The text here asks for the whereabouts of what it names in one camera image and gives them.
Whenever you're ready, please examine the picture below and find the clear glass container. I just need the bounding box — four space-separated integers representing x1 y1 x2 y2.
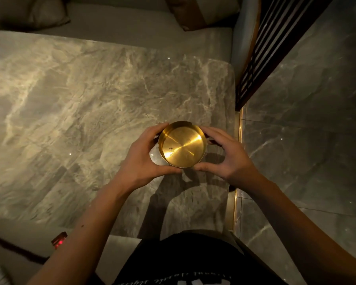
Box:
149 143 170 167

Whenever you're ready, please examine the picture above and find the beige padded seat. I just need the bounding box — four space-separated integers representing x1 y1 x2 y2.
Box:
0 216 143 285

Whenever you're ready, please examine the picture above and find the person's right forearm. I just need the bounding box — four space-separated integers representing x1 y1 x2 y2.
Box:
247 175 356 285

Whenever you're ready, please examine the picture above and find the brown and beige cushion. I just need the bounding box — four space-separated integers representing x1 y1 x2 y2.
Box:
164 0 244 32

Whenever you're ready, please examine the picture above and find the black printed shirt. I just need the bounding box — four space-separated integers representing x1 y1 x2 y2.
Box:
113 230 289 285

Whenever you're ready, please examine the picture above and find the beige upholstered bench seat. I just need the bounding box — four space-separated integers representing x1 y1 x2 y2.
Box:
33 0 261 83

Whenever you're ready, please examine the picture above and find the person's left hand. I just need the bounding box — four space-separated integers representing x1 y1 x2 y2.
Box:
111 123 183 195

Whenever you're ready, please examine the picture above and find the red lighter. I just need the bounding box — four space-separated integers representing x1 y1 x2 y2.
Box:
51 231 68 250

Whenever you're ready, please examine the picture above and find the round gold metal dish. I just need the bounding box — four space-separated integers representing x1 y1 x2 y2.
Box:
158 121 207 168

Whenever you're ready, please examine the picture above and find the person's left forearm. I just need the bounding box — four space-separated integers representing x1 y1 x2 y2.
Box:
27 181 132 285

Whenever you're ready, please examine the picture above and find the dark slatted wooden partition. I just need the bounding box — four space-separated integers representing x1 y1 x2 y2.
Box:
235 0 336 112

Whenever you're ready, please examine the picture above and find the dark strap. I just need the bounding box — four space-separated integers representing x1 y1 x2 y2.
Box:
0 234 49 265

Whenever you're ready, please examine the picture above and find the person's right hand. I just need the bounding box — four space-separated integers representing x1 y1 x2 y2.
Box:
193 126 266 195

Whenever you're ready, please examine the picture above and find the grey cushion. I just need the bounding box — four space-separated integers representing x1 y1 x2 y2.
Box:
0 0 71 32

